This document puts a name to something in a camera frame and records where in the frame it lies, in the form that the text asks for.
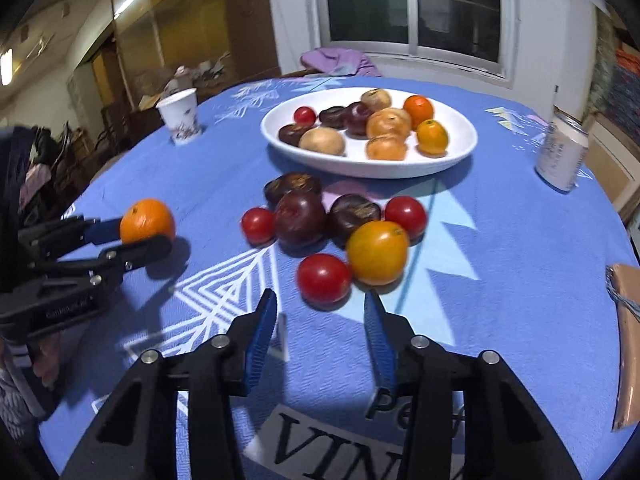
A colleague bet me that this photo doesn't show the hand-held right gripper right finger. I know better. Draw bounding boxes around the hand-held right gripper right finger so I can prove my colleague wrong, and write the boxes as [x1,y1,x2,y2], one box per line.
[363,290,583,480]

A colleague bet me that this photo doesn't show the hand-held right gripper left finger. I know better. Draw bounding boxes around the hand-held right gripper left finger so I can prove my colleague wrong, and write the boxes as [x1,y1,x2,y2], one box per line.
[60,288,278,480]

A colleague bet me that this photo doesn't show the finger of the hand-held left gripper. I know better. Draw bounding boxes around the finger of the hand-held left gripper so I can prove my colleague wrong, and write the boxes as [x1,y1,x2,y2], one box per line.
[17,215,126,261]
[30,234,173,282]

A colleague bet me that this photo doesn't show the large orange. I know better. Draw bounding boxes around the large orange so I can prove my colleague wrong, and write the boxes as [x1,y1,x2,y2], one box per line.
[119,198,177,246]

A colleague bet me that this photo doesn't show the large red tomato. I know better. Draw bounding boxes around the large red tomato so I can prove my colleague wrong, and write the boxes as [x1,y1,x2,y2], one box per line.
[296,253,352,308]

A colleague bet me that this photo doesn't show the reddish brown water chestnut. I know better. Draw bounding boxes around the reddish brown water chestnut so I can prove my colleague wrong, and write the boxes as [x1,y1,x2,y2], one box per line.
[278,123,315,148]

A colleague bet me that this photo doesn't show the tan potato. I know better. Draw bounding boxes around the tan potato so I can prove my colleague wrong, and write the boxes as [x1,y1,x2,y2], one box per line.
[299,127,347,157]

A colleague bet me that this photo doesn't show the white oval plate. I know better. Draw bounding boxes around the white oval plate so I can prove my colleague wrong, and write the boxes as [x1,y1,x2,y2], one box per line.
[261,87,478,179]

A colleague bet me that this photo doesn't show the yellow orange tangerine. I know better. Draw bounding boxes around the yellow orange tangerine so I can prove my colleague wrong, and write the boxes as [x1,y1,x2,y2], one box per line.
[416,119,450,156]

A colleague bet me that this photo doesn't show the dark brown water chestnut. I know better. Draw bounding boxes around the dark brown water chestnut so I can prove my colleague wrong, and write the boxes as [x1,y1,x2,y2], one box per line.
[327,194,383,249]
[263,172,323,208]
[318,106,348,129]

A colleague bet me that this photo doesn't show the tan round fruit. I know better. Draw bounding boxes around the tan round fruit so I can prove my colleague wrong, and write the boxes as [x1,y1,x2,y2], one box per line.
[366,108,412,140]
[365,135,407,162]
[360,88,392,112]

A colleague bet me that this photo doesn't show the person's left hand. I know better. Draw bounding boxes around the person's left hand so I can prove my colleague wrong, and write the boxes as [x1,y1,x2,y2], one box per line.
[27,332,63,391]

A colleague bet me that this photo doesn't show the orange-green tomato lower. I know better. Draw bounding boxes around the orange-green tomato lower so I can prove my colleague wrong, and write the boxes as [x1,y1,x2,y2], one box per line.
[346,221,410,286]

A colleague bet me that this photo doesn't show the dark purple plum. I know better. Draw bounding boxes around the dark purple plum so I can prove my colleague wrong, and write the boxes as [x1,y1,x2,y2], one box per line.
[274,191,328,249]
[344,101,376,137]

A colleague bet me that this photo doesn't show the white floral paper cup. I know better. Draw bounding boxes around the white floral paper cup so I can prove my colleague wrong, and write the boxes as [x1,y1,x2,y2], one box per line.
[156,88,202,146]

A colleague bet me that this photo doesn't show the blue printed tablecloth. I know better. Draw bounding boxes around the blue printed tablecloth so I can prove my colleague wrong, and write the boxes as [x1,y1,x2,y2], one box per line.
[37,76,640,480]

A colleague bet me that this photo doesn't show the wooden glass cabinet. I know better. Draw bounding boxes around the wooden glass cabinet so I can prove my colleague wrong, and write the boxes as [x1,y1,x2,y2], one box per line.
[107,0,281,111]

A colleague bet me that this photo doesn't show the small orange tangerine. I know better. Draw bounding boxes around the small orange tangerine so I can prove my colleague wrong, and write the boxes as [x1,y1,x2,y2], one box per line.
[402,95,435,128]

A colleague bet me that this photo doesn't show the white drink can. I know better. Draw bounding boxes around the white drink can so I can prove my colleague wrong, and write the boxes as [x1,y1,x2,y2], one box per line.
[534,114,591,193]

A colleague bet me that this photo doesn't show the pink cloth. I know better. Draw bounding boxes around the pink cloth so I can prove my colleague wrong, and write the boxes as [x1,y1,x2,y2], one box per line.
[300,47,383,78]

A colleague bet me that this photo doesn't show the shelf of patterned boxes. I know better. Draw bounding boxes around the shelf of patterned boxes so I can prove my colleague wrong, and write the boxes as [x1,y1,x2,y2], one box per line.
[595,10,640,136]

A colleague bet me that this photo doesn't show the window with white frame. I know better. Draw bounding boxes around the window with white frame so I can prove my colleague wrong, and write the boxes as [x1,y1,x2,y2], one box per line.
[312,0,518,78]

